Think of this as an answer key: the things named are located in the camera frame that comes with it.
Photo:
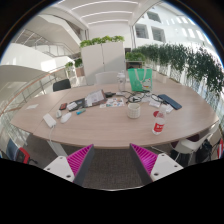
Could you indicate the clear plastic tumbler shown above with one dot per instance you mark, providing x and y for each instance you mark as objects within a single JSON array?
[{"x": 121, "y": 82}]

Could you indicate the small black box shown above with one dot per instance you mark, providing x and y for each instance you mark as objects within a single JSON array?
[{"x": 109, "y": 94}]

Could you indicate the white power adapter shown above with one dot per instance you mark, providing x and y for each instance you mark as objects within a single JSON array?
[{"x": 49, "y": 120}]

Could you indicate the colourful sticker sheet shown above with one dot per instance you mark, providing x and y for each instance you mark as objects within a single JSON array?
[{"x": 112, "y": 103}]

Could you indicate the white cabinet with plants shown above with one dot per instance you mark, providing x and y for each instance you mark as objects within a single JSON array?
[{"x": 103, "y": 61}]

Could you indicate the dark blue keyboard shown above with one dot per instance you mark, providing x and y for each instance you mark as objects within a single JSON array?
[{"x": 170, "y": 101}]

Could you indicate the white grid-pattern mug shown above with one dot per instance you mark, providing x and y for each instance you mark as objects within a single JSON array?
[{"x": 134, "y": 111}]

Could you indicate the red and blue chair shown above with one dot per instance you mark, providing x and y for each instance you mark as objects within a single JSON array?
[{"x": 20, "y": 154}]

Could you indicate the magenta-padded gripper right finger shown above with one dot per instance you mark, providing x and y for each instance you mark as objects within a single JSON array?
[{"x": 161, "y": 166}]

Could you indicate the ceiling light strips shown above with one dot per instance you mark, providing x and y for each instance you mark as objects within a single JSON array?
[{"x": 106, "y": 13}]

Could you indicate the row of green potted plants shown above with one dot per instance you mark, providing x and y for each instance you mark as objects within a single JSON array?
[{"x": 186, "y": 61}]

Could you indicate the white chair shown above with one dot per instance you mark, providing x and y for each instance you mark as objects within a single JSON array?
[
  {"x": 190, "y": 146},
  {"x": 106, "y": 78}
]

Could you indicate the white plastic packet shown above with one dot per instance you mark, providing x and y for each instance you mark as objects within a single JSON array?
[{"x": 169, "y": 109}]

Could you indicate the small teal item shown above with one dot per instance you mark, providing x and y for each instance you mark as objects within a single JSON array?
[{"x": 80, "y": 111}]

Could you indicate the green tote bag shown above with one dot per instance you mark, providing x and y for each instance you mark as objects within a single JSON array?
[{"x": 140, "y": 80}]

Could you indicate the clear water bottle red label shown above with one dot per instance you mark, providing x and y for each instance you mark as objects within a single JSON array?
[{"x": 159, "y": 126}]

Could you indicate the black chair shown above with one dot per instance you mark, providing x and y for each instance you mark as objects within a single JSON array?
[{"x": 62, "y": 85}]

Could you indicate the white computer mouse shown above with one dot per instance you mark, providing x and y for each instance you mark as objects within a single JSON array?
[{"x": 65, "y": 117}]

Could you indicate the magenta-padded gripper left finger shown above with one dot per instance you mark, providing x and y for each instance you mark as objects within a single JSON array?
[{"x": 63, "y": 166}]

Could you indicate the glass balustrade wooden handrail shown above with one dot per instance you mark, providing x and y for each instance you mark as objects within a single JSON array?
[{"x": 30, "y": 88}]

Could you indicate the flat round red coaster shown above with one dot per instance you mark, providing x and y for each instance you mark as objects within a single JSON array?
[{"x": 155, "y": 114}]

